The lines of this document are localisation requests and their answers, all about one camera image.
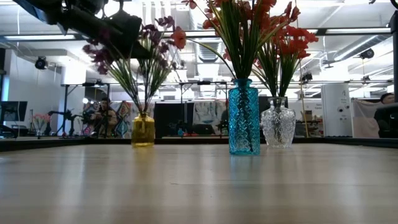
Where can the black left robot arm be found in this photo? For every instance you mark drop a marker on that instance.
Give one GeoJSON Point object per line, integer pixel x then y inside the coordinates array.
{"type": "Point", "coordinates": [62, 12]}

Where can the white pillar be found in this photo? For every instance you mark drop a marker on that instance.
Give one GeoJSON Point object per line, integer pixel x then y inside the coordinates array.
{"type": "Point", "coordinates": [335, 109]}

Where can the yellow glass vase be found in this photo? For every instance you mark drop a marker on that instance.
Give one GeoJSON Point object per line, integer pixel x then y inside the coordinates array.
{"type": "Point", "coordinates": [143, 130]}

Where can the person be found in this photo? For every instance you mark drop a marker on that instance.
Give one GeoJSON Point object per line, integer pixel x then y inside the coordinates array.
{"type": "Point", "coordinates": [107, 116]}
{"type": "Point", "coordinates": [385, 102]}

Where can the black partition panel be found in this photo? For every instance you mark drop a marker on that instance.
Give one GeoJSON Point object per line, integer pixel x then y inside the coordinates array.
{"type": "Point", "coordinates": [172, 118]}

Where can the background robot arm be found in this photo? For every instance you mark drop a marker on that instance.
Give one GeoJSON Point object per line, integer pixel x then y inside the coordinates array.
{"type": "Point", "coordinates": [65, 116]}

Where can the background vase with flowers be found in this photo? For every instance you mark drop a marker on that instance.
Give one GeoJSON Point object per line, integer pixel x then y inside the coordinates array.
{"type": "Point", "coordinates": [40, 121]}

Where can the blue glass vase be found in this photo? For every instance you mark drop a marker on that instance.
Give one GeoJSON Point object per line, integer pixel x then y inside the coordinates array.
{"type": "Point", "coordinates": [244, 118]}

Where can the clear cut-glass vase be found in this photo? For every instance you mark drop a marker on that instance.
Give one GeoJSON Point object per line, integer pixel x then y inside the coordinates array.
{"type": "Point", "coordinates": [278, 124]}

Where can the floral patterned cloth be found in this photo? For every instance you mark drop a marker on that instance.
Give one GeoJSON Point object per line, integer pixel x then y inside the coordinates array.
{"type": "Point", "coordinates": [124, 121]}

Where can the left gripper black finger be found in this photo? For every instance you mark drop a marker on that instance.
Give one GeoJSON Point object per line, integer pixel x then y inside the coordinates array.
{"type": "Point", "coordinates": [141, 53]}

